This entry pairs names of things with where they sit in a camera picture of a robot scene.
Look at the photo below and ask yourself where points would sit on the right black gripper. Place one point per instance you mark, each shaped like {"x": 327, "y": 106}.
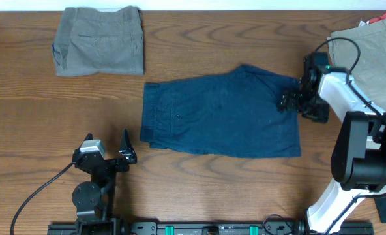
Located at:
{"x": 298, "y": 101}

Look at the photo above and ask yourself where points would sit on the khaki beige shorts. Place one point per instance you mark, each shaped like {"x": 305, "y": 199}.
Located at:
{"x": 370, "y": 71}

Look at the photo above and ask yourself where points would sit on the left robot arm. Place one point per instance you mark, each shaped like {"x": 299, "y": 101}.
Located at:
{"x": 94, "y": 199}

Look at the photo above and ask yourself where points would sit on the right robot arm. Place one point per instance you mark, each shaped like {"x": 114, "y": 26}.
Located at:
{"x": 358, "y": 161}

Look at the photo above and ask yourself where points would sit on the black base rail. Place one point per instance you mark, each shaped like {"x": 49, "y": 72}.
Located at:
{"x": 212, "y": 228}

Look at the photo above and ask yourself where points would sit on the folded grey shorts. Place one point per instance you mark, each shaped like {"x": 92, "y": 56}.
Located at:
{"x": 89, "y": 41}

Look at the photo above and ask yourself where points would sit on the navy blue shorts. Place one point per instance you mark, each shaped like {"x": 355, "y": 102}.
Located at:
{"x": 233, "y": 114}

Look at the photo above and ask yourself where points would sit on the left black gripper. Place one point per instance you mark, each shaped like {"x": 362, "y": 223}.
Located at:
{"x": 108, "y": 163}

